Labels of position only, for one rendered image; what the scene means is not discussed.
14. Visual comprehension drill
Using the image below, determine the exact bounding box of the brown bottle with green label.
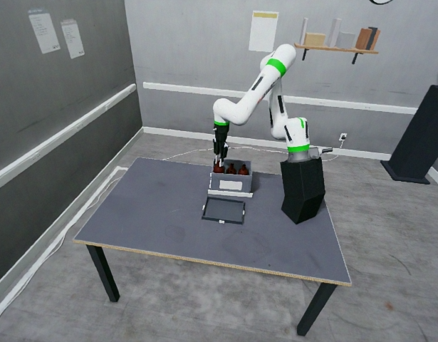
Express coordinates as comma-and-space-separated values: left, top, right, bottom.
214, 160, 224, 173

